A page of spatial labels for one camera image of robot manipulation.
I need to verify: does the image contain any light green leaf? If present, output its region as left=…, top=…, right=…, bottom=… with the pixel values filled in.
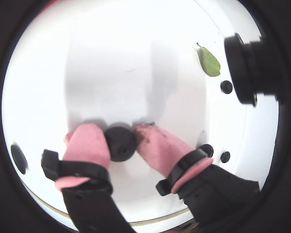
left=196, top=43, right=221, bottom=77

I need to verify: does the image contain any pink-tipped gripper finger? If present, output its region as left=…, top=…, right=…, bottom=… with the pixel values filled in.
left=131, top=122, right=262, bottom=223
left=40, top=122, right=134, bottom=233

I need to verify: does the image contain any black-board wrist camera module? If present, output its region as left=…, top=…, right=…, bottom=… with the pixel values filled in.
left=223, top=33, right=282, bottom=107

